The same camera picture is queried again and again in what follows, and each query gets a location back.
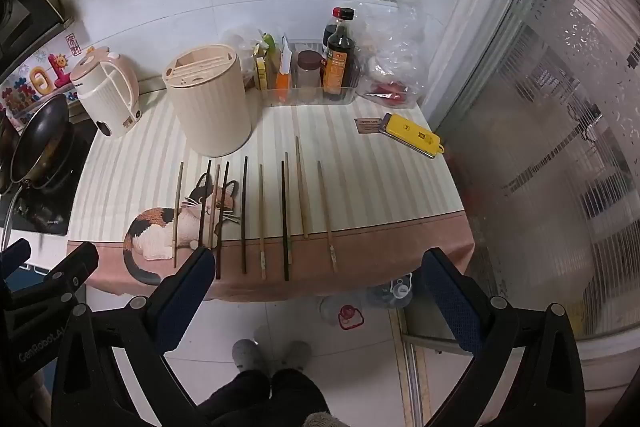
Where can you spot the clear plastic organizer tray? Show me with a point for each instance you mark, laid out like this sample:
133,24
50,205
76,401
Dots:
310,96

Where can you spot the pink and white electric kettle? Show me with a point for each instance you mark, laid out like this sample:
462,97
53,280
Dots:
107,102

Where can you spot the striped cat print tablecloth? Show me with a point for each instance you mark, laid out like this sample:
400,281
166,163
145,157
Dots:
380,187

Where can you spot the grey slipper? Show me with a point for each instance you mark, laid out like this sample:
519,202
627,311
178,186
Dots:
296,354
246,354

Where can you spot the orange label dark sauce bottle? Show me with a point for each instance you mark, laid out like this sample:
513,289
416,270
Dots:
337,72

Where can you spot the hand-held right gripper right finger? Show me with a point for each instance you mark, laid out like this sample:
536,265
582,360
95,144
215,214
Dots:
450,302

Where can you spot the red cap dark sauce bottle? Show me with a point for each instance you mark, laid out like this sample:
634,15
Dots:
328,38

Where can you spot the red packet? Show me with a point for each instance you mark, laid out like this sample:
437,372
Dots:
392,89

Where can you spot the person's right leg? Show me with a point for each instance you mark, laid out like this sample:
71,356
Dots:
297,399

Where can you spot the brown card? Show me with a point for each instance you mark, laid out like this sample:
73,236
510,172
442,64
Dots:
367,126

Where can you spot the green top bottle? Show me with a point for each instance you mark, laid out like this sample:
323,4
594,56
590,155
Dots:
269,43

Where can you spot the small yellow label bottle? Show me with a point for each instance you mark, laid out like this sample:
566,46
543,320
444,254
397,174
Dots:
262,72

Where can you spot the large clear plastic bag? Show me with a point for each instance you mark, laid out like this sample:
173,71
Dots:
395,42

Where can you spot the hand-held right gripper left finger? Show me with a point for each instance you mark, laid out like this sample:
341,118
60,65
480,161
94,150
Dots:
186,302

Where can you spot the clear plastic bottle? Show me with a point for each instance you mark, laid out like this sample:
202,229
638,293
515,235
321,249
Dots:
390,294

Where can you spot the cream ribbed utensil holder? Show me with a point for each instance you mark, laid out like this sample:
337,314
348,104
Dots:
210,102

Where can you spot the colourful wall stickers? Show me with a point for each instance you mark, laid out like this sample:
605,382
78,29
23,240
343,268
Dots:
45,77

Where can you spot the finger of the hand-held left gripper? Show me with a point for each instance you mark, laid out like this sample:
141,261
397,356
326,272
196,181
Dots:
75,264
15,257

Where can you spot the wooden cutting board rack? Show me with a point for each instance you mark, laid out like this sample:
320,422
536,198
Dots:
302,187

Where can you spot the yellow box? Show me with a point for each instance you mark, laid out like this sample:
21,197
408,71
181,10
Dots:
410,134

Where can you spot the brown lid jar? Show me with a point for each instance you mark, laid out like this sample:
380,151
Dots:
309,67

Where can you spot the black wok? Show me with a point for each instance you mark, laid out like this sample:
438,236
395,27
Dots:
40,142

